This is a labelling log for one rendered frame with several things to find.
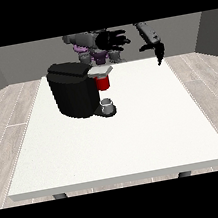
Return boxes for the black coffee machine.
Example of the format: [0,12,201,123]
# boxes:
[43,54,118,127]

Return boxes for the red pod holder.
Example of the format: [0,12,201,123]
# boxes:
[94,73,113,93]

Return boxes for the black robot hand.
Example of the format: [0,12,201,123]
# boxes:
[137,39,169,70]
[92,25,133,56]

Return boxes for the pale grey machine lid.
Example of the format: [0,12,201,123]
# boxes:
[86,63,115,79]

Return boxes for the dark table leg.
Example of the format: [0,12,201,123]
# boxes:
[52,192,69,201]
[177,170,194,179]

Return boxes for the small grey cup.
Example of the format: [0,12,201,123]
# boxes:
[99,96,116,115]

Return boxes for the grey robot trunk purple rings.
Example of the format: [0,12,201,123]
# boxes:
[71,35,127,71]

